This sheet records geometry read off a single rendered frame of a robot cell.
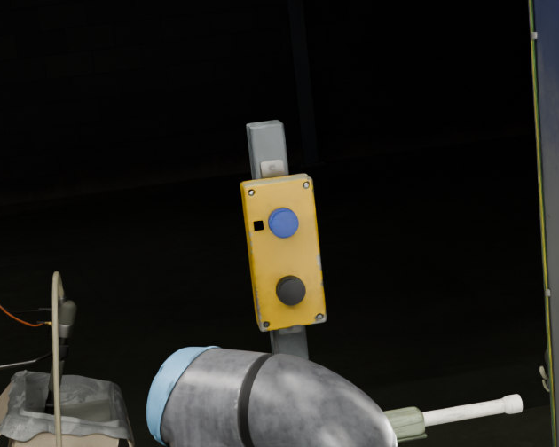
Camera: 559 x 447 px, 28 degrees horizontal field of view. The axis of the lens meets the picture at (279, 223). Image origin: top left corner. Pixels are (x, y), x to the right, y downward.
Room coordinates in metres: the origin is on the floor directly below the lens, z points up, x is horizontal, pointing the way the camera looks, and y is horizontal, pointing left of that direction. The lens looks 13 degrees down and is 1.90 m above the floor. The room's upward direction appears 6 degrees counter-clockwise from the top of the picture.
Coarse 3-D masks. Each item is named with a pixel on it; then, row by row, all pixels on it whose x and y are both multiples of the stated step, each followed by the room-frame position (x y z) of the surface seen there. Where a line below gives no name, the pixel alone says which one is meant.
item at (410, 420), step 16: (496, 400) 1.80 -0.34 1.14; (512, 400) 1.79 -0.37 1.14; (400, 416) 1.76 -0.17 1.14; (416, 416) 1.75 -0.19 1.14; (432, 416) 1.77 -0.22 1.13; (448, 416) 1.77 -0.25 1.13; (464, 416) 1.78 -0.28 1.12; (480, 416) 1.78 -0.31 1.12; (400, 432) 1.75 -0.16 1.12; (416, 432) 1.75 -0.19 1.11
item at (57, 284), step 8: (56, 272) 2.97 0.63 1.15; (56, 280) 2.93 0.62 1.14; (56, 288) 2.90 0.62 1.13; (56, 296) 2.88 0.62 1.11; (56, 304) 2.87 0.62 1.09; (56, 312) 2.85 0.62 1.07; (56, 320) 2.84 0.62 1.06; (56, 328) 2.83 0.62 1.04; (56, 336) 2.82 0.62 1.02; (56, 344) 2.81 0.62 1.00; (56, 352) 2.80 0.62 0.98; (56, 360) 2.79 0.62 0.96; (56, 368) 2.79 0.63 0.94; (56, 376) 2.78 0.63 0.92; (56, 384) 2.77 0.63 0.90; (56, 392) 2.76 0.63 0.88; (56, 400) 2.76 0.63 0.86; (56, 408) 2.75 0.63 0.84; (56, 416) 2.75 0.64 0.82; (56, 424) 2.74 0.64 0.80; (56, 432) 2.73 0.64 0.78; (56, 440) 2.73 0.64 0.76
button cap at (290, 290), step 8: (280, 280) 1.84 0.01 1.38; (288, 280) 1.83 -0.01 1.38; (296, 280) 1.83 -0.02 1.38; (280, 288) 1.83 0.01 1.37; (288, 288) 1.83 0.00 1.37; (296, 288) 1.83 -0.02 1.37; (304, 288) 1.83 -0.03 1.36; (280, 296) 1.83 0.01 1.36; (288, 296) 1.83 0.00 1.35; (296, 296) 1.83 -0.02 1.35; (288, 304) 1.83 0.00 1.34
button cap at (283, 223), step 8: (280, 208) 1.84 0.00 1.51; (288, 208) 1.84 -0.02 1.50; (272, 216) 1.83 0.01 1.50; (280, 216) 1.83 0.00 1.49; (288, 216) 1.83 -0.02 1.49; (296, 216) 1.83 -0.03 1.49; (272, 224) 1.83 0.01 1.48; (280, 224) 1.83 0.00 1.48; (288, 224) 1.83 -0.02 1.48; (296, 224) 1.83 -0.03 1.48; (272, 232) 1.83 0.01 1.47; (280, 232) 1.83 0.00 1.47; (288, 232) 1.83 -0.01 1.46
